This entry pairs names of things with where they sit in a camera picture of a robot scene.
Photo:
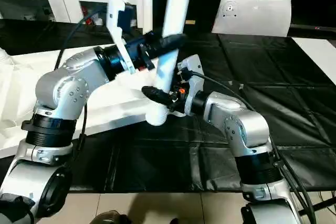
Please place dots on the white plastic table top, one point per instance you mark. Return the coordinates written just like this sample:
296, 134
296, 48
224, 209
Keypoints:
31, 87

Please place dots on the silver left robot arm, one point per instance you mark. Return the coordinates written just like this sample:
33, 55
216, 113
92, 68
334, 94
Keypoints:
58, 108

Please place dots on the small brown block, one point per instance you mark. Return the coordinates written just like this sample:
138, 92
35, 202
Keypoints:
190, 22

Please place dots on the white plastic bag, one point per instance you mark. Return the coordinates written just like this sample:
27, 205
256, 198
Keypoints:
252, 15

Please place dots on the black work mat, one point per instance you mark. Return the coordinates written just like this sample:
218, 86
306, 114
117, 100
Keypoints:
283, 119

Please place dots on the grey left robot foot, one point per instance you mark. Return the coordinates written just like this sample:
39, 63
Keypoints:
107, 217

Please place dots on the flat white board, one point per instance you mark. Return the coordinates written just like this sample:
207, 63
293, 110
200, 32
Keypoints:
321, 59

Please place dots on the black floor stand bar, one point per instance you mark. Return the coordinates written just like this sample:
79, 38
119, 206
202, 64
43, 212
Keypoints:
325, 204

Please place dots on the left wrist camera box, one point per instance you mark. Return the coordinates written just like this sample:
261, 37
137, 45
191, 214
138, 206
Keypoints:
119, 35

